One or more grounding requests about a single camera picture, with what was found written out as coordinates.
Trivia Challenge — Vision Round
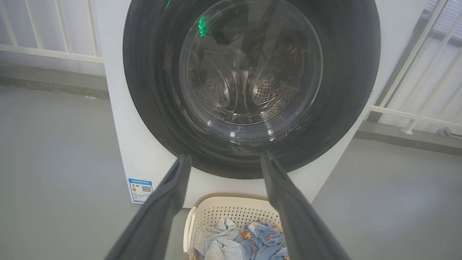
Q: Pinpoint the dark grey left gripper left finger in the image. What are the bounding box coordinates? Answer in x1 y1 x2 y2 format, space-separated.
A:
104 155 192 260

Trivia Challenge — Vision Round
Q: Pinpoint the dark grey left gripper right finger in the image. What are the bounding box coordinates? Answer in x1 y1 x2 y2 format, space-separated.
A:
261 151 351 260

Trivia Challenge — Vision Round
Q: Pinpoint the blue cartoon print garment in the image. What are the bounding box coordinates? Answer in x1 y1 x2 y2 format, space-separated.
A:
234 219 290 260

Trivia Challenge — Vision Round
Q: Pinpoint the pale white-blue garment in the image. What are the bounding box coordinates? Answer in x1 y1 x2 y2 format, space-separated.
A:
193 217 243 260

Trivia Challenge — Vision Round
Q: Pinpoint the black round glass washer door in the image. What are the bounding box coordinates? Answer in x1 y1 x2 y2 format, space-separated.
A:
123 0 382 180

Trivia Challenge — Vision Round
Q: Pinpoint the cream perforated laundry basket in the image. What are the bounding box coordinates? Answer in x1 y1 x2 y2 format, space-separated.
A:
183 193 290 260

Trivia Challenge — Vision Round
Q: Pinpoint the white front-load washing machine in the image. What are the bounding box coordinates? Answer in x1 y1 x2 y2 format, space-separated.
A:
92 0 428 209

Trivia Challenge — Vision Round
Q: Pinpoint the blue energy label sticker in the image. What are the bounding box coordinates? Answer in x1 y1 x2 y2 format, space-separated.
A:
128 177 153 204

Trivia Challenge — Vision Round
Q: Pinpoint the stainless steel washer drum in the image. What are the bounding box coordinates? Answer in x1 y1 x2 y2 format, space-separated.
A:
186 22 307 125

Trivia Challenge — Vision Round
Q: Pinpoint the white metal railing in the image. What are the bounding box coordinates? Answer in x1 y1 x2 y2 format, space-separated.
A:
0 0 105 65
369 0 462 135

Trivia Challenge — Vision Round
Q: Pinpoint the small grey metal bracket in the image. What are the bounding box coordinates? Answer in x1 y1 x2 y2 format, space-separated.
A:
438 127 462 138

